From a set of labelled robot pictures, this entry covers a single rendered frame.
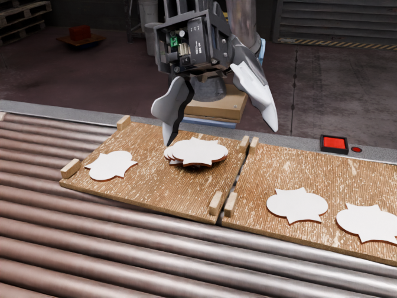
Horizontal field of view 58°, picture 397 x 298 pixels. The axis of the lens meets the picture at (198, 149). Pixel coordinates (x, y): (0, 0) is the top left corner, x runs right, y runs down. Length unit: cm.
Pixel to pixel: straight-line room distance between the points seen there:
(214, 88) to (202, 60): 94
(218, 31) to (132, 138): 72
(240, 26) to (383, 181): 59
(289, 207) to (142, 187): 35
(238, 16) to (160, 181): 52
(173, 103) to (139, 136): 63
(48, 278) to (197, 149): 46
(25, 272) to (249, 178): 53
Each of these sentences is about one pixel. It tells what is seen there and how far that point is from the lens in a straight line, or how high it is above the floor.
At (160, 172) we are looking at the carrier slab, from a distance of 93.
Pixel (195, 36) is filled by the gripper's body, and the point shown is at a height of 138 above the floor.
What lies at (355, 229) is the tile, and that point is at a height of 94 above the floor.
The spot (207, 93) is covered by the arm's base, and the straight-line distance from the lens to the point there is 133.
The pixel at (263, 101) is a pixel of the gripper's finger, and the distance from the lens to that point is 41.
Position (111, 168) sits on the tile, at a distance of 95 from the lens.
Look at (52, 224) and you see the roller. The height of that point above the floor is 91.
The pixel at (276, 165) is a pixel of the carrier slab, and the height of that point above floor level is 94.
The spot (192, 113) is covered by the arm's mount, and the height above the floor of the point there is 89.
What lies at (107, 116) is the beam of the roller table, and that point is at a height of 92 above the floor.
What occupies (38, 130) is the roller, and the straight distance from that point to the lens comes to 127.
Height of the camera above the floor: 148
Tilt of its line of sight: 32 degrees down
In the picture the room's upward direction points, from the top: straight up
